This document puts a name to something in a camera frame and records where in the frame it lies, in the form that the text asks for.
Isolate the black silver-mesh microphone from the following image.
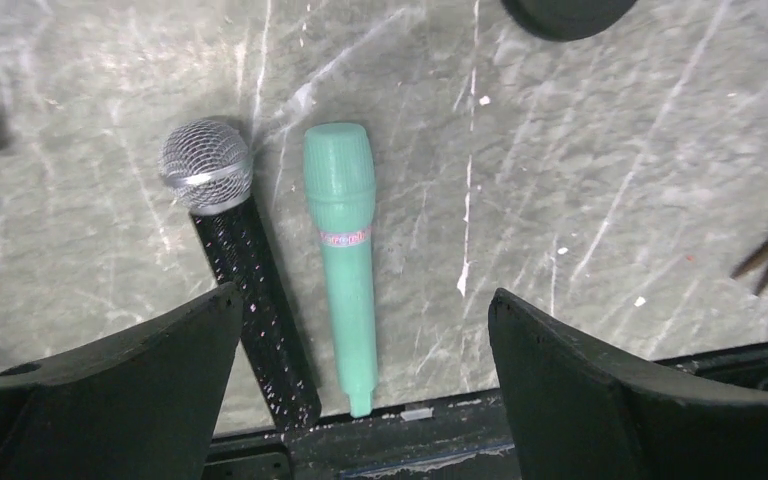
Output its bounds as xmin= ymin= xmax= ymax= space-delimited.
xmin=159 ymin=118 xmax=321 ymax=431

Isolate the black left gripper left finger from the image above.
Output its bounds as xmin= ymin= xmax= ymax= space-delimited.
xmin=0 ymin=284 xmax=244 ymax=479

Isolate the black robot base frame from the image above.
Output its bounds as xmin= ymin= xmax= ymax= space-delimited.
xmin=201 ymin=337 xmax=768 ymax=480

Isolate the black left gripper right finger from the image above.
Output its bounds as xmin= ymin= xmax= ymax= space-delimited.
xmin=488 ymin=289 xmax=768 ymax=479

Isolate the mint green toy microphone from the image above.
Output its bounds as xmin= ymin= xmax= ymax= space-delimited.
xmin=303 ymin=122 xmax=378 ymax=418

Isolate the black round-base mic stand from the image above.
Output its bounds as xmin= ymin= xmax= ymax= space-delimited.
xmin=501 ymin=0 xmax=637 ymax=42

